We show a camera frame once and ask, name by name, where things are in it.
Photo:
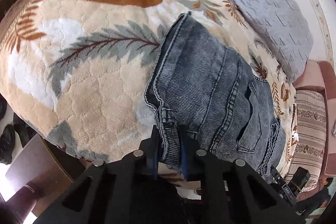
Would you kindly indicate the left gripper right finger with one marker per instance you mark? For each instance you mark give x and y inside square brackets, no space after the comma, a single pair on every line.
[231,192]

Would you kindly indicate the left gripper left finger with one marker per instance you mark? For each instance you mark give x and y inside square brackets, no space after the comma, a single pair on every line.
[118,192]

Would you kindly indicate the grey denim pants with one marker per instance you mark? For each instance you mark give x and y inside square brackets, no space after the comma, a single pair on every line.
[206,91]

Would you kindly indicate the black device near sofa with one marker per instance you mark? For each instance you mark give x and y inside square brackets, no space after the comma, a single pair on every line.
[290,190]

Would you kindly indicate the striped beige sofa cushion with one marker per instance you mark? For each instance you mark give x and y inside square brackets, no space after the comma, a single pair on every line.
[311,129]

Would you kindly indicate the black shoe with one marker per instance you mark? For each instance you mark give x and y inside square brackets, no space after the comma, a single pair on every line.
[7,144]

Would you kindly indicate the leaf pattern fleece blanket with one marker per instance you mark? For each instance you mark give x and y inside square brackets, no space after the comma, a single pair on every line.
[76,70]

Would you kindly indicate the grey quilted pillow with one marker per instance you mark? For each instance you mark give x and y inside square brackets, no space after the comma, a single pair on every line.
[283,29]

